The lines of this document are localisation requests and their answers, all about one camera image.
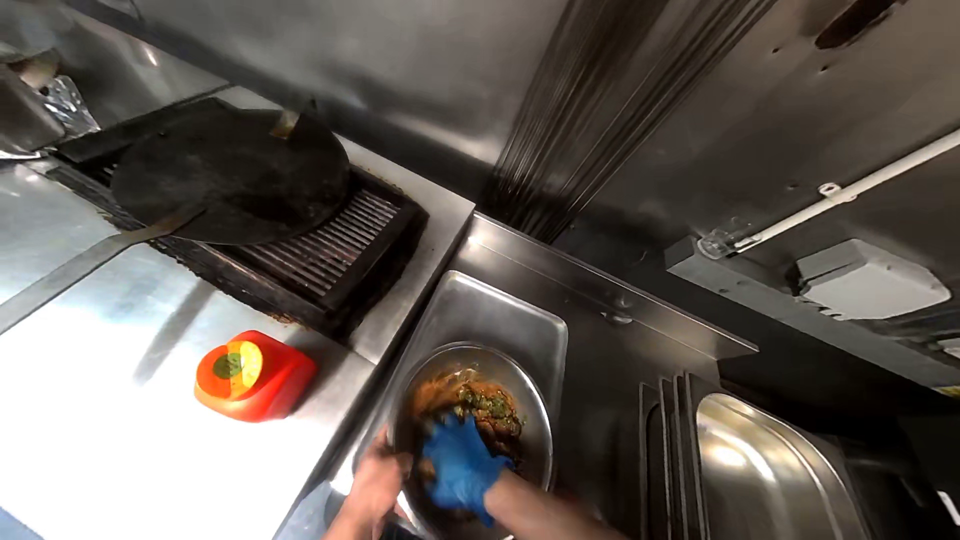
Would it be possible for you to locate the person's left hand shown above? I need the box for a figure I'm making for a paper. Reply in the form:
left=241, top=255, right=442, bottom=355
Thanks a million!
left=349, top=425, right=414, bottom=526

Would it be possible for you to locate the person's right hand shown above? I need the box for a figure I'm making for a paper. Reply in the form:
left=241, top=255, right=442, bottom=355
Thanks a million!
left=421, top=414, right=516, bottom=528

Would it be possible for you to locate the round steel mixing bowl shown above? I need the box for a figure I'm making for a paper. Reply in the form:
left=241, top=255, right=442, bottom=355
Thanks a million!
left=387, top=342, right=555, bottom=540

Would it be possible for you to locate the person's left forearm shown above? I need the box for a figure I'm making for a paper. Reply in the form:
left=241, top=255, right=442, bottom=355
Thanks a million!
left=322, top=501, right=384, bottom=540

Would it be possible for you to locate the person's right forearm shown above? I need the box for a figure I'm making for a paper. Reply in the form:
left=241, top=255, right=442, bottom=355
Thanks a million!
left=484, top=469, right=631, bottom=540

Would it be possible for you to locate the marinated food with green herbs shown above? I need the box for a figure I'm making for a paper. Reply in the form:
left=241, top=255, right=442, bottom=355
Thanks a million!
left=408, top=367, right=528, bottom=519

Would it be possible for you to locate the rectangular steel tray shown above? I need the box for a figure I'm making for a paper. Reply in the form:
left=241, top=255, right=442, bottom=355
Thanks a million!
left=352, top=270, right=570, bottom=540

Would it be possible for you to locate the red plastic container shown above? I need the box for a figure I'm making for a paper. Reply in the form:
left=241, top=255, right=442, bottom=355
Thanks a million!
left=193, top=330, right=318, bottom=424

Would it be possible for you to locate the steel counter with raised edge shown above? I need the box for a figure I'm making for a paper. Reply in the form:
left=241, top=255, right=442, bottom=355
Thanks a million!
left=446, top=211, right=760, bottom=540

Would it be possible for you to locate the black grill with metal bars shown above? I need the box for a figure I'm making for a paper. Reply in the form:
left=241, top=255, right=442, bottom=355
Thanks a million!
left=48, top=97, right=431, bottom=345

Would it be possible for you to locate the round black griddle plate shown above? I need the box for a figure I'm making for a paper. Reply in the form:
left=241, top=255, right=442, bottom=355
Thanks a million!
left=110, top=107, right=351, bottom=247

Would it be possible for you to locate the stack of steel pans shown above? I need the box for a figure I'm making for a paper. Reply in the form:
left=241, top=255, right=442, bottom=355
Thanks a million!
left=637, top=372, right=875, bottom=540

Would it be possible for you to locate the grey metal beam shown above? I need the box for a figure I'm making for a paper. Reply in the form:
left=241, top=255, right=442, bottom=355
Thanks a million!
left=664, top=235, right=960, bottom=400

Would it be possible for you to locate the white plastic box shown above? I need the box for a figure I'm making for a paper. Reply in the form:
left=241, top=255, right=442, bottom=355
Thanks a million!
left=793, top=238, right=953, bottom=322

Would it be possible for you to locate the crumpled aluminium foil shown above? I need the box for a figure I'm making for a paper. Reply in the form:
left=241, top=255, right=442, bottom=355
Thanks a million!
left=40, top=74, right=102, bottom=141

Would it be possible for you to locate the steel container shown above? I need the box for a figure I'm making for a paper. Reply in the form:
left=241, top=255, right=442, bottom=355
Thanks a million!
left=0, top=63, right=67, bottom=160

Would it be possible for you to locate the white wall pipe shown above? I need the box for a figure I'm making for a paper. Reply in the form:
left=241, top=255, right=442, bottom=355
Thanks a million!
left=732, top=127, right=960, bottom=256

